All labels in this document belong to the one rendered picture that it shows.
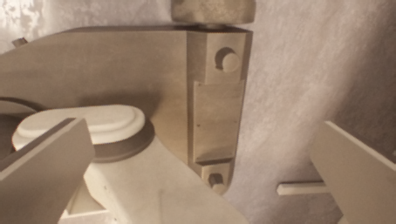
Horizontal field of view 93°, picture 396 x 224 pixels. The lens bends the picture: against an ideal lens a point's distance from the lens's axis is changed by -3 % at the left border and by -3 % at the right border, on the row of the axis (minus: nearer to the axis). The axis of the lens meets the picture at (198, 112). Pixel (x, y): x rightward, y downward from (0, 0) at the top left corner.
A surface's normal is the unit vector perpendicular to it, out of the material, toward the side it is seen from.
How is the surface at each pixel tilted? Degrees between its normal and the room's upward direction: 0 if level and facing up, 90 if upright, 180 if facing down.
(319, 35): 0
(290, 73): 0
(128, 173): 90
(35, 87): 0
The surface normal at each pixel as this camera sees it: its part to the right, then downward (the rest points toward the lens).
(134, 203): 0.02, -0.88
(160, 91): 0.20, 0.47
